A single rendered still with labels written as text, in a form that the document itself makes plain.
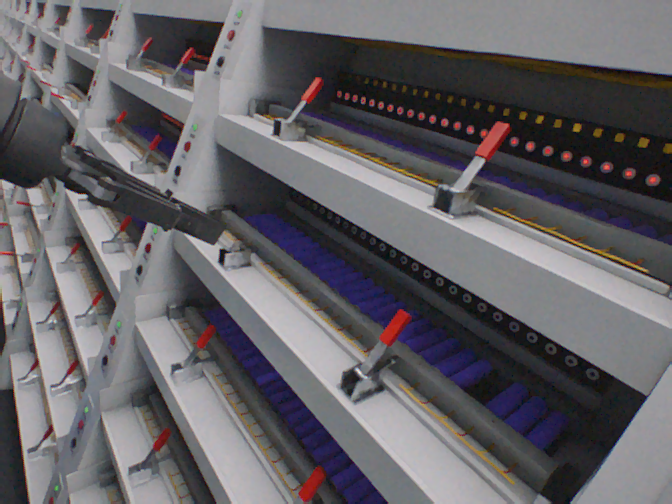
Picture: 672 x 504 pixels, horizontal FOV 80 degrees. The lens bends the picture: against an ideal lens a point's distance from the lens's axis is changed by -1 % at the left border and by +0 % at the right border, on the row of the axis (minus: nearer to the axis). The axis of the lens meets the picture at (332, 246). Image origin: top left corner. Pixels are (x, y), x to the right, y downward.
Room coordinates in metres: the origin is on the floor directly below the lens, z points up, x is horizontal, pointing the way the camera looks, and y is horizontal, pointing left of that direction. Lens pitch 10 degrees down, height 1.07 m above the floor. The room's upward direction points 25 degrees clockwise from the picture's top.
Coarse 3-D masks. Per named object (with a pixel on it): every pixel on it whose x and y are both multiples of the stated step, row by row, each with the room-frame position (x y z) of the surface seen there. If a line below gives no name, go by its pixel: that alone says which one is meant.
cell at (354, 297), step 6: (372, 288) 0.52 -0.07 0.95; (378, 288) 0.53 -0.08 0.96; (348, 294) 0.49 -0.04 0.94; (354, 294) 0.50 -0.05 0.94; (360, 294) 0.50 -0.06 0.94; (366, 294) 0.51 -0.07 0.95; (372, 294) 0.51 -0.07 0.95; (378, 294) 0.52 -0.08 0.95; (348, 300) 0.49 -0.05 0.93; (354, 300) 0.49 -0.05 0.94; (360, 300) 0.50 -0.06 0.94
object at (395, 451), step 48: (240, 192) 0.70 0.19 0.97; (192, 240) 0.59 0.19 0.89; (240, 240) 0.62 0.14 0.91; (336, 240) 0.64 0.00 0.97; (240, 288) 0.49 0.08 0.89; (288, 336) 0.42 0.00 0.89; (480, 336) 0.46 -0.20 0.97; (576, 384) 0.38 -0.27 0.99; (336, 432) 0.35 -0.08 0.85; (384, 432) 0.32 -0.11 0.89; (384, 480) 0.31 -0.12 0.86; (432, 480) 0.29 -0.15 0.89; (480, 480) 0.30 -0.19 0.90; (576, 480) 0.29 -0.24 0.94
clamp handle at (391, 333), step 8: (400, 312) 0.37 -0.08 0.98; (392, 320) 0.37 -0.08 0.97; (400, 320) 0.37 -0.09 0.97; (408, 320) 0.37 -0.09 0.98; (392, 328) 0.37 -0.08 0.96; (400, 328) 0.36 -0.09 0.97; (384, 336) 0.37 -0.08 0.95; (392, 336) 0.36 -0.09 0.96; (376, 344) 0.37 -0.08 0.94; (384, 344) 0.36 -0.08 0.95; (376, 352) 0.36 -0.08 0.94; (384, 352) 0.36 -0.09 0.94; (368, 360) 0.36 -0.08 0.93; (376, 360) 0.36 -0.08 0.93; (360, 368) 0.36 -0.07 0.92; (368, 368) 0.36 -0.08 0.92; (368, 376) 0.36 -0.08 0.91
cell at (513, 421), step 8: (528, 400) 0.38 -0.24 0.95; (536, 400) 0.38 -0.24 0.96; (520, 408) 0.36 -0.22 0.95; (528, 408) 0.36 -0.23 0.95; (536, 408) 0.36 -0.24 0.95; (544, 408) 0.37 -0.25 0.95; (512, 416) 0.35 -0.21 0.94; (520, 416) 0.35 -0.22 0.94; (528, 416) 0.35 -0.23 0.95; (536, 416) 0.36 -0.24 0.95; (512, 424) 0.34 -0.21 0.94; (520, 424) 0.34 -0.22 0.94; (528, 424) 0.35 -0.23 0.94; (520, 432) 0.33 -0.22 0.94
